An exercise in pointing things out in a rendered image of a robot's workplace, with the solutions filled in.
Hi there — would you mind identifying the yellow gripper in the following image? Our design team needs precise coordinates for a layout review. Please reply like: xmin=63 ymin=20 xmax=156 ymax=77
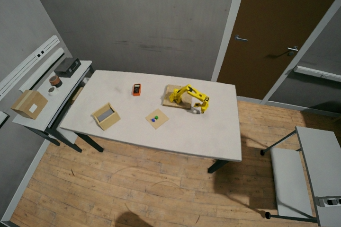
xmin=194 ymin=103 xmax=209 ymax=114

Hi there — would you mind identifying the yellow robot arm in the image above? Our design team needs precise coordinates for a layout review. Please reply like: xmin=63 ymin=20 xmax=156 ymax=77
xmin=169 ymin=84 xmax=209 ymax=106

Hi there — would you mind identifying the orange pocket multimeter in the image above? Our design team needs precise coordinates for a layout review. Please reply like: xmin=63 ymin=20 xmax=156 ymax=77
xmin=133 ymin=84 xmax=141 ymax=96

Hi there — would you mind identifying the tan open wooden crate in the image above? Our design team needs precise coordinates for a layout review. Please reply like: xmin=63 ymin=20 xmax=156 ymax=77
xmin=92 ymin=105 xmax=121 ymax=131

